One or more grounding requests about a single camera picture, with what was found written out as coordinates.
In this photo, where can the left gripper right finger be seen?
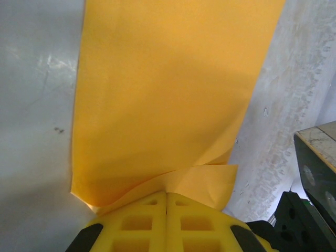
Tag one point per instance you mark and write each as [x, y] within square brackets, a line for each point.
[199, 231]

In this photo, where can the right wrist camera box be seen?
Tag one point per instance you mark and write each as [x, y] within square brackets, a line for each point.
[315, 162]

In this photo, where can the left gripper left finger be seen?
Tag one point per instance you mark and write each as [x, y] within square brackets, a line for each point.
[136, 231]

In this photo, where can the orange cloth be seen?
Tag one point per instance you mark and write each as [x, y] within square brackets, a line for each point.
[168, 92]

